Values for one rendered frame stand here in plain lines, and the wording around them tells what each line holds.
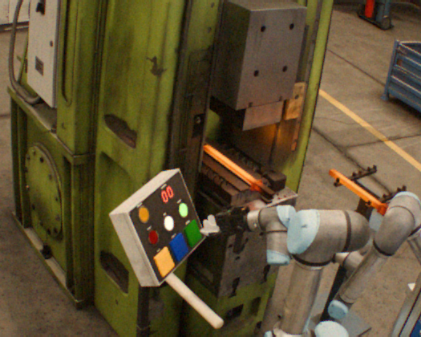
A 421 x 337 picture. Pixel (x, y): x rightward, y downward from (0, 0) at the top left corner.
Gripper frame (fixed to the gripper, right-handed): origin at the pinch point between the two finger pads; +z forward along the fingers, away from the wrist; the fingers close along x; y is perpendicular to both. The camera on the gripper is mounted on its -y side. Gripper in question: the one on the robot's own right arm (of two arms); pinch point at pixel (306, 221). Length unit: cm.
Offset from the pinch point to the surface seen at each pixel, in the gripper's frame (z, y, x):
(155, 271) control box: 4, -1, -67
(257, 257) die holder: 24.8, 36.6, 4.3
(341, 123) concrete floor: 186, 100, 268
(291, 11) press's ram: 31, -75, 4
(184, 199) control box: 22, -11, -44
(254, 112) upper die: 30.6, -34.0, -7.6
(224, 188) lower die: 35.8, 1.8, -11.9
